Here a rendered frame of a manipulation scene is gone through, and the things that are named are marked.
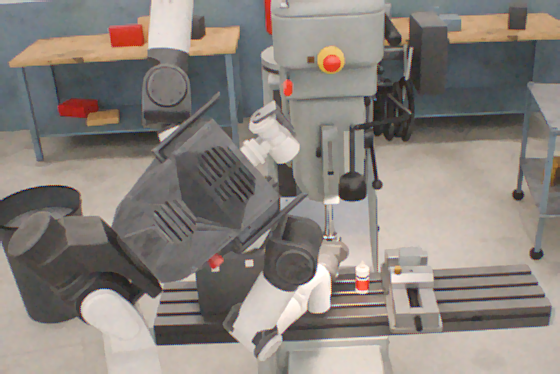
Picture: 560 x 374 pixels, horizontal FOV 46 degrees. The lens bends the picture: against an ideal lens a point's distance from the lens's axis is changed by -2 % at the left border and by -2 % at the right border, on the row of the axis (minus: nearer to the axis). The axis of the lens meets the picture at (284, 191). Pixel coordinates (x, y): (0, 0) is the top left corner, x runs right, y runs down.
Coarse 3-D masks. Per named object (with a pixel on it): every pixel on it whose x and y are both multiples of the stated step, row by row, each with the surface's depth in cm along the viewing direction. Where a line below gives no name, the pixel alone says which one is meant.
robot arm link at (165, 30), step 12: (156, 0) 140; (168, 0) 139; (180, 0) 139; (192, 0) 143; (156, 12) 139; (168, 12) 139; (180, 12) 139; (156, 24) 139; (168, 24) 138; (180, 24) 139; (156, 36) 139; (168, 36) 138; (180, 36) 139; (180, 48) 139
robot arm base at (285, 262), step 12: (288, 216) 148; (276, 228) 141; (276, 240) 136; (264, 252) 142; (276, 252) 137; (288, 252) 136; (300, 252) 136; (312, 252) 136; (264, 264) 140; (276, 264) 137; (288, 264) 137; (300, 264) 137; (312, 264) 136; (264, 276) 141; (276, 276) 139; (288, 276) 138; (300, 276) 138; (312, 276) 138
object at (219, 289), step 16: (224, 256) 194; (240, 256) 194; (256, 256) 194; (208, 272) 193; (224, 272) 194; (240, 272) 195; (256, 272) 196; (208, 288) 195; (224, 288) 197; (240, 288) 198; (208, 304) 198; (224, 304) 199
